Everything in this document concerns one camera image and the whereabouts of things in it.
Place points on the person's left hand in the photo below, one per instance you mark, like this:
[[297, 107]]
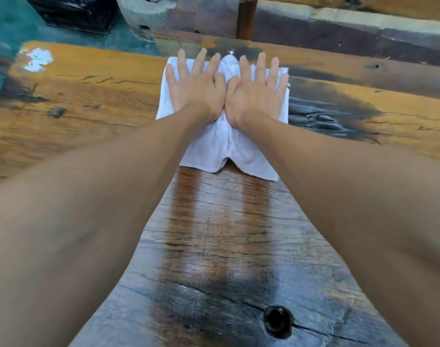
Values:
[[198, 93]]

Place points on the person's right hand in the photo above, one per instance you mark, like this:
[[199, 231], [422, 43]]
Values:
[[254, 101]]

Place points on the person's left little finger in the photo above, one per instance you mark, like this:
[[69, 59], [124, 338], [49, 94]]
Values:
[[170, 78]]

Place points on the person's right thumb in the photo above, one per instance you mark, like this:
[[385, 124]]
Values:
[[232, 88]]

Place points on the person's right middle finger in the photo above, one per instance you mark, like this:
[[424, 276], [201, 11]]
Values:
[[261, 66]]

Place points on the person's right little finger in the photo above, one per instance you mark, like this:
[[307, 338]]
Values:
[[283, 86]]

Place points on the person's left middle finger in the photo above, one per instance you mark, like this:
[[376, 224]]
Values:
[[199, 61]]

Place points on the person's left thumb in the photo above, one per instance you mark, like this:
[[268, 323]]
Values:
[[220, 86]]

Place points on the white towel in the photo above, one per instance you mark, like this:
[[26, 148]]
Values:
[[220, 148]]

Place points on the person's left forearm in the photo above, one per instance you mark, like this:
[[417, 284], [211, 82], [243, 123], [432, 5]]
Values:
[[79, 220]]

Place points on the person's right forearm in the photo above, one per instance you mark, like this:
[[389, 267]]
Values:
[[357, 213]]

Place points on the reddish stone block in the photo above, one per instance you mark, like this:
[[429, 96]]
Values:
[[205, 16]]

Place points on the grey stone pot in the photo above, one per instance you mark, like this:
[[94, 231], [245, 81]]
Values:
[[144, 14]]

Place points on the dark wooden bench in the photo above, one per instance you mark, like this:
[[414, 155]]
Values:
[[350, 32]]

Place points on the black plastic bag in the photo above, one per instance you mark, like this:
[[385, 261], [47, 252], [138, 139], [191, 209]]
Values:
[[75, 10]]

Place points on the brown wooden post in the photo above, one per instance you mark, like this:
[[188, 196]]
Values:
[[246, 19]]

